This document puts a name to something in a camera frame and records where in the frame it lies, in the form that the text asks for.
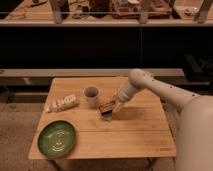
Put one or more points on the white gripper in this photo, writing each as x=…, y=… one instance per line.
x=124, y=94

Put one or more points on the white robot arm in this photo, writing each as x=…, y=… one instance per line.
x=194, y=143

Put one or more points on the white sponge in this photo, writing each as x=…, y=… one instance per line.
x=107, y=117

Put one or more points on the beige cup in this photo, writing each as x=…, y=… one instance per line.
x=91, y=94

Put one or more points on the light wooden table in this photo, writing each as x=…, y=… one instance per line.
x=140, y=130

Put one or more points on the white squeeze bottle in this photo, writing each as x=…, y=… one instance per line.
x=62, y=104

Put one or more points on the green plate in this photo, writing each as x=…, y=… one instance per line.
x=57, y=139

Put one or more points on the red tray on shelf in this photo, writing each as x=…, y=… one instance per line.
x=132, y=9

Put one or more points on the wooden background shelf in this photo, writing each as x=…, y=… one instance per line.
x=96, y=13

